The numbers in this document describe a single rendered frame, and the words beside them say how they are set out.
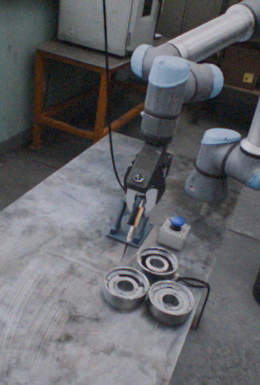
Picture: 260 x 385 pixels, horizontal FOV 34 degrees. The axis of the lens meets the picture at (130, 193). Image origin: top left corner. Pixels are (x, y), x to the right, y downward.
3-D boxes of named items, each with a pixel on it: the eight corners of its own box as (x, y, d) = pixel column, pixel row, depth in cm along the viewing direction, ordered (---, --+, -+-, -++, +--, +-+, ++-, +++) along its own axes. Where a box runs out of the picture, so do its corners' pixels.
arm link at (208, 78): (191, 54, 97) (159, 56, 90) (231, 68, 91) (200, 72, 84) (184, 87, 101) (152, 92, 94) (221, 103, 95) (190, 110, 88)
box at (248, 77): (260, 94, 408) (273, 54, 389) (210, 82, 417) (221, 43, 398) (261, 84, 442) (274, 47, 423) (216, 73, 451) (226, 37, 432)
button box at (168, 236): (180, 251, 117) (184, 237, 114) (156, 242, 118) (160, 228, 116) (188, 236, 123) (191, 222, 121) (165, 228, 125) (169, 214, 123)
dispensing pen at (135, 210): (113, 258, 97) (138, 190, 97) (117, 258, 101) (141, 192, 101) (122, 262, 96) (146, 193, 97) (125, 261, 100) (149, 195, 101)
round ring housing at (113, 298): (105, 313, 93) (108, 299, 91) (98, 280, 102) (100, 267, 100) (150, 310, 96) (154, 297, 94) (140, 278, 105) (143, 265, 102)
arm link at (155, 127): (173, 122, 84) (135, 112, 86) (168, 143, 86) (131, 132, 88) (182, 113, 90) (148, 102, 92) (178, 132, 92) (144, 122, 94)
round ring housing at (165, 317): (193, 330, 93) (198, 316, 91) (146, 324, 92) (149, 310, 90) (188, 295, 102) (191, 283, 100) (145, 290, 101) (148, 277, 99)
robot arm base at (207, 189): (191, 176, 157) (197, 153, 152) (230, 189, 153) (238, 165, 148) (179, 193, 144) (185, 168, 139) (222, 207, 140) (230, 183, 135)
